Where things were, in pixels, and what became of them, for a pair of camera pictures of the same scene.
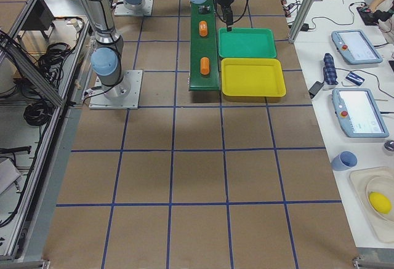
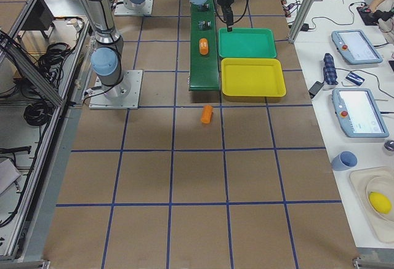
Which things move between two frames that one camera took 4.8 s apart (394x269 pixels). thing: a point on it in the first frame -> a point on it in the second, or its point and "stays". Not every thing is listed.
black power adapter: (314, 90) stays
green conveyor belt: (204, 47) stays
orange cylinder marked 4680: (203, 28) -> (204, 46)
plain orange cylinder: (204, 66) -> (207, 114)
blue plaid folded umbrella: (329, 69) stays
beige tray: (383, 230) stays
